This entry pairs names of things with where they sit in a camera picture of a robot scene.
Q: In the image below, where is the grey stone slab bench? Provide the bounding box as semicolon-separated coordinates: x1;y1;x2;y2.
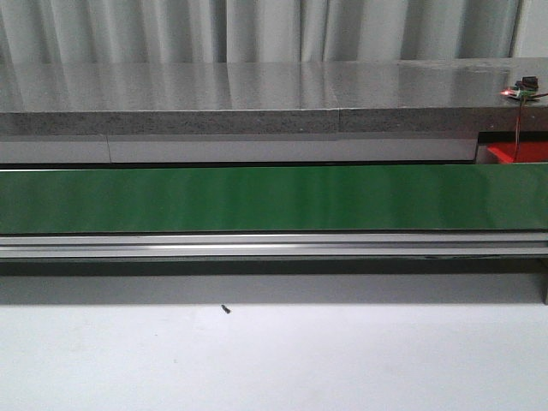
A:
1;57;547;136

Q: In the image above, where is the white rear conveyor panel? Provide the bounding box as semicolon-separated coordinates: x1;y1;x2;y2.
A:
1;135;476;164

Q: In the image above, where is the green conveyor belt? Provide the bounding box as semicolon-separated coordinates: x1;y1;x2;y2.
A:
1;164;547;235

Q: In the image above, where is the red plastic bin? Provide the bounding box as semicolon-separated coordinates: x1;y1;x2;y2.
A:
487;141;548;164

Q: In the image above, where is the small green sensor board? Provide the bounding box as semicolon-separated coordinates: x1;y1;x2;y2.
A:
500;76;539;101

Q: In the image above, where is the grey pleated curtain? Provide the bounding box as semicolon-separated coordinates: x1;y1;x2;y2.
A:
1;1;522;64

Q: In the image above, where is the aluminium conveyor frame rail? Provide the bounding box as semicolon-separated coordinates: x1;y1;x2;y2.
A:
1;231;547;259

